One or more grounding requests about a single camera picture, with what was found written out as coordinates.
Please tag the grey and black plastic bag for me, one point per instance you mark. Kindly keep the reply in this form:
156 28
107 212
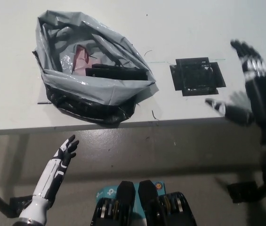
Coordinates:
88 91

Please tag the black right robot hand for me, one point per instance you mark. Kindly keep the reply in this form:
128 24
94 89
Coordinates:
262 99

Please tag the pink item inside bag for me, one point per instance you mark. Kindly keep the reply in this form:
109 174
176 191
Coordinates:
79 58

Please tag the black ribbed robot torso block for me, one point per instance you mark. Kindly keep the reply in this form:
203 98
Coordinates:
170 212
110 212

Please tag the teal router box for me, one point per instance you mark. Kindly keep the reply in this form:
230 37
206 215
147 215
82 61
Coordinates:
104 193

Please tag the black tape square marker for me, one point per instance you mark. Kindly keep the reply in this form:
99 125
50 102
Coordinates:
194 77

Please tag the white and black left hand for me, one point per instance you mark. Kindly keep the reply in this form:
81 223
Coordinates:
57 164

